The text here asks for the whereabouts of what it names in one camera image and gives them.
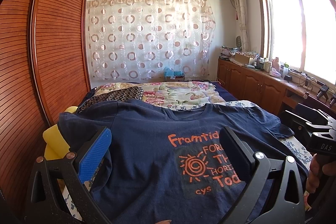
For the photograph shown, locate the floral quilt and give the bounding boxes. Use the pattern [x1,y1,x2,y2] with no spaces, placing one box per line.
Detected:
[94,81,225,110]

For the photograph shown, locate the dark circle-pattern pillow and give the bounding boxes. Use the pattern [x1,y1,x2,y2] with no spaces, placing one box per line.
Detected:
[76,86,143,114]

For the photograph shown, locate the yellow foam object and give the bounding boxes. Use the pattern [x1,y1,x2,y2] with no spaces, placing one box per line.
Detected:
[42,105,79,162]

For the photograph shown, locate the wooden cabinet sideboard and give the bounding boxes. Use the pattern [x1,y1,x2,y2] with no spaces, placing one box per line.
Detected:
[216,57,336,117]

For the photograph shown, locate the sheer circle-pattern curtain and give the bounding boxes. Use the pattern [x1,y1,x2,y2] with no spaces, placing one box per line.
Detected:
[86,0,216,82]

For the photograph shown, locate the blue toy on box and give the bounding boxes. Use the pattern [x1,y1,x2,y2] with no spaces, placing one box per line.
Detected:
[163,67,185,81]

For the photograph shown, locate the wooden louvered wardrobe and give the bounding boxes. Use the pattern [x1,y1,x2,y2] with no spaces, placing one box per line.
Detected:
[1,0,89,211]

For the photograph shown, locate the blue white floral sheet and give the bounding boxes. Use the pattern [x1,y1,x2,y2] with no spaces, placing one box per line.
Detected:
[226,100,313,170]

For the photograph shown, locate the navy blue blanket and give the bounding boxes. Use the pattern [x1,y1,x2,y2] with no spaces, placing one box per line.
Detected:
[211,81,238,102]

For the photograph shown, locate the right hand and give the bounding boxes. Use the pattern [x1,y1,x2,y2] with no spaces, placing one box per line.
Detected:
[306,154,336,193]

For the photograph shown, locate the cardboard box on cabinet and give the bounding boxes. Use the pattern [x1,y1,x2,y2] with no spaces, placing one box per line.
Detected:
[234,53,256,65]

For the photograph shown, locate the beige tied window curtain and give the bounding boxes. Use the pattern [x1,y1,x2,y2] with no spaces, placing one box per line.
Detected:
[234,0,251,52]

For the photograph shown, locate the navy blue printed t-shirt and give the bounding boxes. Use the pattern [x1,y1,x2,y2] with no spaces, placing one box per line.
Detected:
[58,100,293,223]

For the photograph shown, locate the wood-framed window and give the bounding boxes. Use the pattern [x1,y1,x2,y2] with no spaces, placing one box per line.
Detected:
[260,0,335,85]

